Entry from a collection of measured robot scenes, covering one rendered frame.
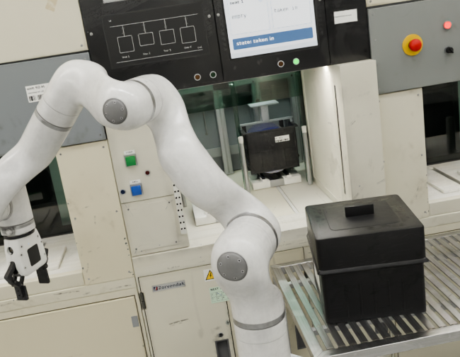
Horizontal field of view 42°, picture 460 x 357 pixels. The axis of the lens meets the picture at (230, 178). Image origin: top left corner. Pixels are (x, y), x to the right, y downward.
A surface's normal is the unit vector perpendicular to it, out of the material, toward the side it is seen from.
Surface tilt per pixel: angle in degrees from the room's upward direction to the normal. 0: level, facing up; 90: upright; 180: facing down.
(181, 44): 90
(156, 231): 90
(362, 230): 0
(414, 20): 90
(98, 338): 90
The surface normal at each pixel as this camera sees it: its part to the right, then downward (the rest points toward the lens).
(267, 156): 0.12, 0.25
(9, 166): 0.18, -0.34
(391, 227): -0.14, -0.95
